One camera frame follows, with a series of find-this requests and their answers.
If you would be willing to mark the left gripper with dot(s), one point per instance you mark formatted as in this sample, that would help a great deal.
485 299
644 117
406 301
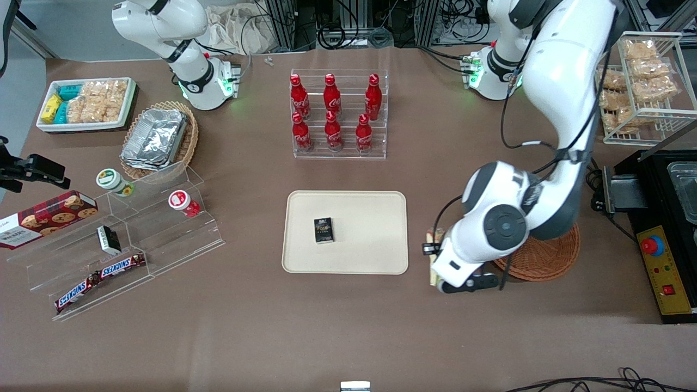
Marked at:
428 249

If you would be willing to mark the triangle sandwich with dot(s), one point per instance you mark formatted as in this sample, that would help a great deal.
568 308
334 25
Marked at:
434 268

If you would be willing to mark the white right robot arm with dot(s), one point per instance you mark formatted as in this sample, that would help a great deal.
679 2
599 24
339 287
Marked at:
163 22

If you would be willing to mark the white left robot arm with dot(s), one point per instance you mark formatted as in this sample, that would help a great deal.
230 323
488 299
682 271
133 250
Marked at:
566 65

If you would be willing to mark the beige serving tray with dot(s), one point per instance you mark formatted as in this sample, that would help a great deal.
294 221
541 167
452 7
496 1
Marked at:
370 234

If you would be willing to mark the round brown wicker basket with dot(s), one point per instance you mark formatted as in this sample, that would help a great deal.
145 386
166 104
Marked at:
544 261

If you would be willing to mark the oval wicker basket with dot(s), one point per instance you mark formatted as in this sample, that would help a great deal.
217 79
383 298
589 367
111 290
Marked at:
190 136

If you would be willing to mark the aluminium foil tray stack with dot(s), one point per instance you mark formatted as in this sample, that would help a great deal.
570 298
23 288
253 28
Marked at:
155 139

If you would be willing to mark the small black card box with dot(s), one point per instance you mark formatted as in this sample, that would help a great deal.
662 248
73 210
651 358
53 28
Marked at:
323 230

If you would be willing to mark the red cola bottle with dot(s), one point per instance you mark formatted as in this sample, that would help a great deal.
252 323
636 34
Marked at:
299 98
373 99
332 98
301 135
364 136
333 134

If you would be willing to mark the white edge marker block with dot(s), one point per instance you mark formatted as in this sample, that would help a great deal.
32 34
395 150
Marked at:
355 386

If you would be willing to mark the clear acrylic bottle rack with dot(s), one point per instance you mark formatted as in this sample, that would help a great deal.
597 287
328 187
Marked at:
348 76

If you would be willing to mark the bagged fried snack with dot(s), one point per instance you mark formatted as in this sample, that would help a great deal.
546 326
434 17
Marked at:
618 121
653 90
614 79
649 69
640 49
613 99

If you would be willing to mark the black countertop appliance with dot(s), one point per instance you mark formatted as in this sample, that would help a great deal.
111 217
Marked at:
656 185

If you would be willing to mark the black box yellow control panel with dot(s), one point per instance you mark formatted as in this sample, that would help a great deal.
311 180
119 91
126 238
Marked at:
664 277

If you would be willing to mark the red lid snack cup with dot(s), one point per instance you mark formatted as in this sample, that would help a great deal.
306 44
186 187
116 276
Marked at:
181 201

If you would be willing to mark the clear acrylic stepped display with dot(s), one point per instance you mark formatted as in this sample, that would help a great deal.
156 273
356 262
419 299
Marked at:
163 239

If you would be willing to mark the beige crumpled cloth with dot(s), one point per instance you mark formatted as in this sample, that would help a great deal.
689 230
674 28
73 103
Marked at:
234 30

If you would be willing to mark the snickers chocolate bar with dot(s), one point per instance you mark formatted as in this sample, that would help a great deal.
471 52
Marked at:
121 266
76 294

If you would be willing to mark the small black white box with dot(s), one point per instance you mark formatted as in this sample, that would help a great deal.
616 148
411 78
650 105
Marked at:
109 240

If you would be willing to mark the green lid snack cup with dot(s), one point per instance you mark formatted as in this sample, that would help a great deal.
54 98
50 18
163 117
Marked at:
111 181

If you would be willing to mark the white rectangular snack bin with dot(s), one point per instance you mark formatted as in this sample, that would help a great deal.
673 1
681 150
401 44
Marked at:
126 103

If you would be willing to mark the clear rice cracker bag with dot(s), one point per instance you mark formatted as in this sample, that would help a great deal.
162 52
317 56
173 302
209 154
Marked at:
106 90
92 110

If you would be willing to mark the red tartan cookie box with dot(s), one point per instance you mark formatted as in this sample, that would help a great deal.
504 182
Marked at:
43 218

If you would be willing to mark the teal snack packet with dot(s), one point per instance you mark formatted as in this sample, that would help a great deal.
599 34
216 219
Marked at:
69 91
61 113

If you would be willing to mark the black clamp device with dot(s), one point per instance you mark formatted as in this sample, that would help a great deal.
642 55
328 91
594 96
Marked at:
38 167

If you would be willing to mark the yellow snack packet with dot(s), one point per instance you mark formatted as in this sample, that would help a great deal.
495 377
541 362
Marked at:
51 108

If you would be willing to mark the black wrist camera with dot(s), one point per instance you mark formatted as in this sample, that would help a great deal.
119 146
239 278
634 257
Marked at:
474 283

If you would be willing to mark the black bracket box grey plate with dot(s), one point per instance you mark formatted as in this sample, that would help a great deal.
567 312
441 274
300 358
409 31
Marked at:
623 191

